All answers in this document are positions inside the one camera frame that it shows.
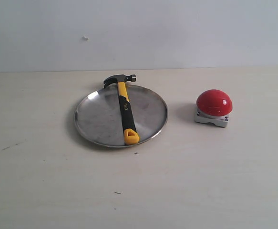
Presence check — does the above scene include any yellow black claw hammer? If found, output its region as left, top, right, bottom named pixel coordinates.
left=103, top=74, right=140, bottom=145

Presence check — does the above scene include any red dome push button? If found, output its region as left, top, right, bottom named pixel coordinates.
left=194, top=89, right=233, bottom=128

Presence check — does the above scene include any round steel plate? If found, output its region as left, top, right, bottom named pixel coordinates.
left=74, top=84, right=168, bottom=148

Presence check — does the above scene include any small white wall hook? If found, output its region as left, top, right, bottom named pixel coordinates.
left=82, top=36, right=89, bottom=41

